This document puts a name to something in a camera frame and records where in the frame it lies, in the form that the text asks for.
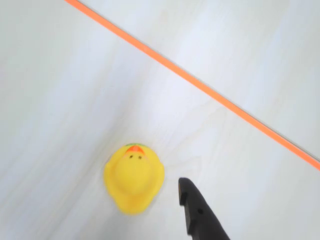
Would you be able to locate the orange tape strip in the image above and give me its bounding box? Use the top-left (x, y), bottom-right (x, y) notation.
top-left (64, 0), bottom-right (320, 172)

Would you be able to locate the yellow rubber duck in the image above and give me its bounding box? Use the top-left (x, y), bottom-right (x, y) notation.
top-left (103, 142), bottom-right (166, 216)

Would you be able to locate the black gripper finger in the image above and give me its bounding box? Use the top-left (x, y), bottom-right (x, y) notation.
top-left (178, 177), bottom-right (231, 240)

